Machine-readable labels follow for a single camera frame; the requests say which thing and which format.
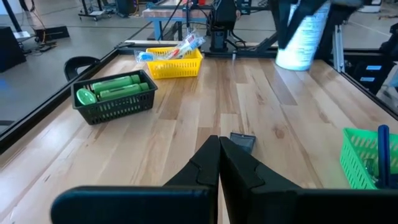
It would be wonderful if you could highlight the black floor crate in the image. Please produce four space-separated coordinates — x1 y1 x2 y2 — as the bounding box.
0 26 27 73

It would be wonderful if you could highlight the black low floor box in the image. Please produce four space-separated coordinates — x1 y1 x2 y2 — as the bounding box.
33 25 71 43

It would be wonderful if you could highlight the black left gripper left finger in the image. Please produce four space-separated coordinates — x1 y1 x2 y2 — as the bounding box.
163 135 221 188

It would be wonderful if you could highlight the red print packaged toothbrush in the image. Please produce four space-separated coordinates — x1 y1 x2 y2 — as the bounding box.
169 30 200 59

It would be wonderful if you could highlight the black wheeled stand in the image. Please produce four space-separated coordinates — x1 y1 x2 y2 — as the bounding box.
77 0 114 22

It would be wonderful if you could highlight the yellow plastic basket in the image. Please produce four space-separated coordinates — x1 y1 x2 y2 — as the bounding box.
145 46 204 80

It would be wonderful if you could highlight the black frame handle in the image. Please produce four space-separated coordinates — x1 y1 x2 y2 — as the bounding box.
63 55 101 83

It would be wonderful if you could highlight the blue handled razor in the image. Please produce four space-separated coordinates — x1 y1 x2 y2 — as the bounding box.
376 124 391 189

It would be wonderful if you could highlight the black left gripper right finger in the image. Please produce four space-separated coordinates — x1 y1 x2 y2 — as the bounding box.
219 136 302 224

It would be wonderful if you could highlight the clear packaged toothbrush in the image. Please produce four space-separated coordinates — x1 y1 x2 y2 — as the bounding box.
183 35 206 56
133 50 175 63

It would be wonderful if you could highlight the black plastic basket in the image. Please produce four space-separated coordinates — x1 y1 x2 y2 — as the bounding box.
70 69 159 126

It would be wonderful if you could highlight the silver aluminium post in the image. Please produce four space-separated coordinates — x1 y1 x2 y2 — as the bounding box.
332 24 345 73

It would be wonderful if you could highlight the black equipment box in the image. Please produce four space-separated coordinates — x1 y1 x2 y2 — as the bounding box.
351 51 398 96

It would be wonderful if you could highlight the black aluminium table frame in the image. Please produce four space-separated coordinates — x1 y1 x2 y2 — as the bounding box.
0 0 398 156

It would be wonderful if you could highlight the green plastic basket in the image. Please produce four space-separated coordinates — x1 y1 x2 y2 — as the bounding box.
339 127 398 190

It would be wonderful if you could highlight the white round container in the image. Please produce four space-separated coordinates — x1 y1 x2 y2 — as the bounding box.
275 2 331 72

